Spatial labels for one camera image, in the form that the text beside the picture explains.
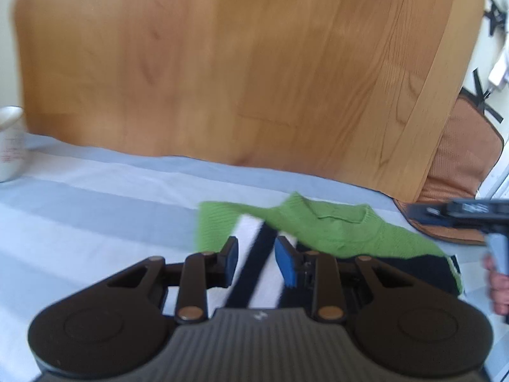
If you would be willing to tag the black and green knit sweater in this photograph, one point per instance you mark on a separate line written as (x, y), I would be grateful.
(338, 227)

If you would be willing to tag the brown seat cushion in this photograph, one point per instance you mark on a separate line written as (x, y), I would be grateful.
(465, 159)

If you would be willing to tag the white enamel mug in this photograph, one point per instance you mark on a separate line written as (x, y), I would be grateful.
(10, 147)

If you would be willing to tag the person's right hand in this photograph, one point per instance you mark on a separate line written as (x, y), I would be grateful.
(501, 294)

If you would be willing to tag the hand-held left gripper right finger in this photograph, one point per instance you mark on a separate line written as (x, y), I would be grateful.
(285, 262)

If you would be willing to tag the blue striped bed sheet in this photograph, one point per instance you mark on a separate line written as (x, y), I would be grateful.
(99, 207)

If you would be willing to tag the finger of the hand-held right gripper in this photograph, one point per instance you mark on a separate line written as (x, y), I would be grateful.
(429, 213)

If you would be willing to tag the black tape cross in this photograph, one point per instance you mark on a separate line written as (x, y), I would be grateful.
(483, 97)

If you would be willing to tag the wooden headboard panel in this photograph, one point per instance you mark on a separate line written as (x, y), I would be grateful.
(238, 67)

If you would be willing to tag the black tape strip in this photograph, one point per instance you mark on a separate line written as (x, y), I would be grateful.
(495, 20)

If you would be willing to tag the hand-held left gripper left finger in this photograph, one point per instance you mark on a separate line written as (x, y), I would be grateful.
(230, 260)

